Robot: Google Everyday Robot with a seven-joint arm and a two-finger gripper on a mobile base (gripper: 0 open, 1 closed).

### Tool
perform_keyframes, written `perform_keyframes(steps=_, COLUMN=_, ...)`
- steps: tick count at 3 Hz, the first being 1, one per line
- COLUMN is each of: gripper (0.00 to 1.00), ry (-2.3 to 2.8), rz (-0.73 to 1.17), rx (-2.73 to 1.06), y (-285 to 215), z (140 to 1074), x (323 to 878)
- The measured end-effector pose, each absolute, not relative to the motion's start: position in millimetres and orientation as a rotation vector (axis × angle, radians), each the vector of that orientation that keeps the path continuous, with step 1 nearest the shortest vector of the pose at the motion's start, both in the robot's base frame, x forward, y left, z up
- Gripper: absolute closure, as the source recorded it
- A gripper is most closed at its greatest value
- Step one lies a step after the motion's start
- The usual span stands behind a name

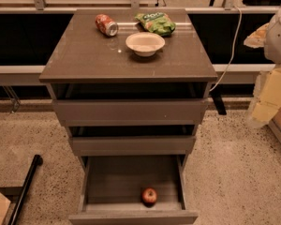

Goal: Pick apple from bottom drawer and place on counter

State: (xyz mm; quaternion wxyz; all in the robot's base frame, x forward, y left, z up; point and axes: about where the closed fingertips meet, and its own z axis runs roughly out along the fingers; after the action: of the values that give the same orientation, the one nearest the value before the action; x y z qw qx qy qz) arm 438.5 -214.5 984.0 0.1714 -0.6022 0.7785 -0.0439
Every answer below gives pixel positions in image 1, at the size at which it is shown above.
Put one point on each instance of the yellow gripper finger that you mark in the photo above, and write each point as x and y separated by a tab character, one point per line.
269	100
257	38

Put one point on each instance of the red apple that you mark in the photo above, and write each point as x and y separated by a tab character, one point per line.
149	196

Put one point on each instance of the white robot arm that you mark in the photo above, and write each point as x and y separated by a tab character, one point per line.
272	51

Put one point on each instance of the grey drawer cabinet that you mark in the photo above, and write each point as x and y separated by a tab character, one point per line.
86	65

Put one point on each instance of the top grey drawer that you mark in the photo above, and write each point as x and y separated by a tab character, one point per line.
97	113

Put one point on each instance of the grey drawer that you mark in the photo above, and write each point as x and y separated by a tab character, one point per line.
129	146
112	188
97	113

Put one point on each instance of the bottom grey drawer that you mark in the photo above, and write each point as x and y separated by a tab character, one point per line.
112	188

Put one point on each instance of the middle grey drawer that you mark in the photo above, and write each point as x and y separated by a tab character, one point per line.
129	146

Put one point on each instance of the green chip bag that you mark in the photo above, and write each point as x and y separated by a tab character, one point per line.
158	23

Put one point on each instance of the white paper bowl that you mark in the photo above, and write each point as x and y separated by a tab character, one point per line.
145	44

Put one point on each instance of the orange soda can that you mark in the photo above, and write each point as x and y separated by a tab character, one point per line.
106	25

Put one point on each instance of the black pole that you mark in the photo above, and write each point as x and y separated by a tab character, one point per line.
37	161

